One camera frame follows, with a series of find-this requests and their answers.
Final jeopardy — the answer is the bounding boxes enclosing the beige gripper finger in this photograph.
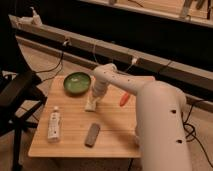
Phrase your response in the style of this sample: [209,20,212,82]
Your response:
[89,96,101,105]

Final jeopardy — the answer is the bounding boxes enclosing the white sponge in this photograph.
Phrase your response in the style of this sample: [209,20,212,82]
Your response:
[85,97,97,112]

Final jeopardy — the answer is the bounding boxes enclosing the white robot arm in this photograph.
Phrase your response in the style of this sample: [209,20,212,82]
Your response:
[92,63,192,171]

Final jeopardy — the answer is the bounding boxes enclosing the green bowl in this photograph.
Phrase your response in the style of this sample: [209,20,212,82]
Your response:
[63,72,91,95]

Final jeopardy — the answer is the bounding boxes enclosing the orange carrot toy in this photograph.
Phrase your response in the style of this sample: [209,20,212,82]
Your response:
[119,92,130,106]

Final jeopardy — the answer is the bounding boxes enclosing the wooden table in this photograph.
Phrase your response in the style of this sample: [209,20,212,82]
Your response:
[28,76,140,158]

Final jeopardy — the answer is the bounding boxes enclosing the white tube bottle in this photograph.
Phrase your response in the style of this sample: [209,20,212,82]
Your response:
[47,106,61,142]

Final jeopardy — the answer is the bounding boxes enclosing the black chair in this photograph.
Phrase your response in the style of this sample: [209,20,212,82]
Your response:
[0,71,47,171]

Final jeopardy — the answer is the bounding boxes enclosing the white spray bottle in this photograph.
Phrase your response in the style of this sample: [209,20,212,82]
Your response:
[30,7,42,26]

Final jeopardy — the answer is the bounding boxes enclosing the long wooden beam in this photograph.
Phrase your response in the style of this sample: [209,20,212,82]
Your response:
[9,15,213,112]

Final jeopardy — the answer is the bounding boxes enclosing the black floor cables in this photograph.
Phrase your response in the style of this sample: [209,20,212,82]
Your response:
[181,99,213,161]

